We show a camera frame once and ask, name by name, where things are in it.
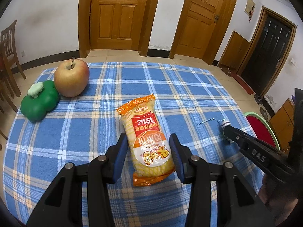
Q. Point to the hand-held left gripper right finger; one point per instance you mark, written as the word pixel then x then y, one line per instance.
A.
pixel 177 158

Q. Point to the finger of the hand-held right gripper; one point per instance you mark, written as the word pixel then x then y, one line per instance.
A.
pixel 239 137

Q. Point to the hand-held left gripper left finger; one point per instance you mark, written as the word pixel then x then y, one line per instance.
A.
pixel 119 157

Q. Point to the red bin with green rim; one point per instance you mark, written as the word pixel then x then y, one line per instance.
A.
pixel 260 127

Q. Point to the orange yellow snack packet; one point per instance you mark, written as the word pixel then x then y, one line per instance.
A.
pixel 148 137

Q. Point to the person's right hand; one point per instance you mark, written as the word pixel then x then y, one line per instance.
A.
pixel 279 194

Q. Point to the pair of grey shoes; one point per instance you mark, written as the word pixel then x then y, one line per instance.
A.
pixel 264 113

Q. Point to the blue plaid tablecloth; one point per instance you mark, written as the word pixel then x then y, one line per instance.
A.
pixel 94 127

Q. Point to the wooden cabinet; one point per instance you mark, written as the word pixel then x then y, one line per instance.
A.
pixel 283 120

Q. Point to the pair of dark shoes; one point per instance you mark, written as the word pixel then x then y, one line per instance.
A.
pixel 258 98

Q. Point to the red doormat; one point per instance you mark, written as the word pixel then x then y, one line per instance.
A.
pixel 243 84

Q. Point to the brown slippers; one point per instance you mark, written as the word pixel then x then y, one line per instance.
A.
pixel 226 71

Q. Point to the dark entrance door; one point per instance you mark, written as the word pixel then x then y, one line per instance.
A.
pixel 267 52

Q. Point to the red yellow apple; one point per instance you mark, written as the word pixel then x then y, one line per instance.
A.
pixel 71 78

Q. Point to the green toy bell pepper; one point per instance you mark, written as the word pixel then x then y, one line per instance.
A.
pixel 37 104

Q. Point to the brown wooden door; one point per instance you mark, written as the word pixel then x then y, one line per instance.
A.
pixel 116 16
pixel 198 19

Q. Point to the wooden chair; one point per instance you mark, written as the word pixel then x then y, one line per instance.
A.
pixel 9 59

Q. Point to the wooden wall panel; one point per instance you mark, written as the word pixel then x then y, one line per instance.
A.
pixel 233 52

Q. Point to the white wall switch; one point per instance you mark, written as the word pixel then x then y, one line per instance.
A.
pixel 293 62

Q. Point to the wall electrical box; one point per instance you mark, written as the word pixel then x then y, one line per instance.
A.
pixel 250 6

